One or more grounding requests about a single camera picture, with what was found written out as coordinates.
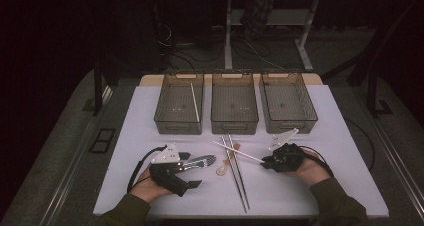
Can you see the amber translucent plastic spoon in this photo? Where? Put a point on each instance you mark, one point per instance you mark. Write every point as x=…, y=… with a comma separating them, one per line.
x=221, y=170

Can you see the metal floor rail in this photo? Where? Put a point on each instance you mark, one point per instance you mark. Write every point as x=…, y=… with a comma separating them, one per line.
x=71, y=172
x=405, y=176

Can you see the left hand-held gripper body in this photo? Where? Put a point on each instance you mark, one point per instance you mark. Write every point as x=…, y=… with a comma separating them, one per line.
x=166, y=172

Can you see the black metal stand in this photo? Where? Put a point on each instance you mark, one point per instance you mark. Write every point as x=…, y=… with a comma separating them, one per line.
x=97, y=96
x=372, y=92

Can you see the dark patterned hanging cloth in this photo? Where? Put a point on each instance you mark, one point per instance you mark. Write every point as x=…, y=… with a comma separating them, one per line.
x=258, y=9

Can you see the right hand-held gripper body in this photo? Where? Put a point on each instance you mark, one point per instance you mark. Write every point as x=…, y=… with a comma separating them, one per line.
x=290, y=157

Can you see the white table cover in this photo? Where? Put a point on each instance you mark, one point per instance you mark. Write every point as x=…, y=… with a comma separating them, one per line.
x=293, y=199

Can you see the translucent grey plastic bin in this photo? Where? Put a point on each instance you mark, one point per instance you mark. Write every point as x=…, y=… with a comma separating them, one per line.
x=233, y=102
x=286, y=96
x=173, y=106

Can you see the person's right hand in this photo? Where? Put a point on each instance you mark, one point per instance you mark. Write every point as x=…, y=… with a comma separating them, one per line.
x=313, y=171

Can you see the person's left hand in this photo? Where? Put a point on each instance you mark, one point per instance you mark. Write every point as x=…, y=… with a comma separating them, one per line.
x=148, y=189

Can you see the white metal desk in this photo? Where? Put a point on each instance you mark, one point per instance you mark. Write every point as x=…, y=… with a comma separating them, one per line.
x=228, y=36

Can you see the white chopstick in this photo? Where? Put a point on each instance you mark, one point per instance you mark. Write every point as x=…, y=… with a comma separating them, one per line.
x=240, y=152
x=195, y=102

